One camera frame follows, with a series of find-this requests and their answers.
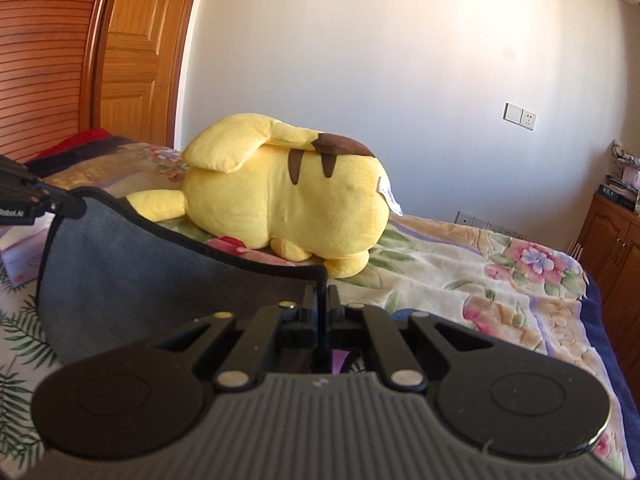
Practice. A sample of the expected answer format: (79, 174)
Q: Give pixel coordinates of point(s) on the grey towel with black edge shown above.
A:
(150, 280)

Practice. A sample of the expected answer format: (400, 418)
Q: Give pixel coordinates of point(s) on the pink and white box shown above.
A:
(22, 260)

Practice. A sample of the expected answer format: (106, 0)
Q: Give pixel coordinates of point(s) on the stack of books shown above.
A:
(620, 191)

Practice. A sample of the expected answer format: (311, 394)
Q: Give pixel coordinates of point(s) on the wooden cabinet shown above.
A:
(612, 270)

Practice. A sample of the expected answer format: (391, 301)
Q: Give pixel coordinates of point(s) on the row of wall sockets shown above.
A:
(487, 225)

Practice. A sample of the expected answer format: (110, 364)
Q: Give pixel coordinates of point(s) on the wooden louvered wardrobe door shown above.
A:
(45, 55)

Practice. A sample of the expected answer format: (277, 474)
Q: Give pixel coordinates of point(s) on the dark blue bed sheet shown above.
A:
(615, 350)

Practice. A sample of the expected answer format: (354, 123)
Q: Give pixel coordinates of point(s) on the floral blanket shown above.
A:
(500, 285)

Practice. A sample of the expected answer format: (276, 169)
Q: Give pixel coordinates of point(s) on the red knitted cloth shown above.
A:
(82, 140)

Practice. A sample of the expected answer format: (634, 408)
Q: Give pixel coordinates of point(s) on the leaf print sheet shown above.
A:
(20, 360)

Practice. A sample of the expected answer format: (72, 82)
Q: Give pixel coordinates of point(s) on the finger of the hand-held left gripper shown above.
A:
(59, 203)

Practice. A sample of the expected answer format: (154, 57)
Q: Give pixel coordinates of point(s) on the crumpled patterned bag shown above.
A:
(626, 154)

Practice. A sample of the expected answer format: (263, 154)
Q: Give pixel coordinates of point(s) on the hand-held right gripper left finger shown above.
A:
(311, 310)

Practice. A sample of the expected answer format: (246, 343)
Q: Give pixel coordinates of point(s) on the yellow plush toy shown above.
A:
(290, 195)

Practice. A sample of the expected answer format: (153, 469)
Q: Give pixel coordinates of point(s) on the white wall switch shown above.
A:
(520, 116)

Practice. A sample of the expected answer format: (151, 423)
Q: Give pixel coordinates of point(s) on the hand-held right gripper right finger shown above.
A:
(332, 310)

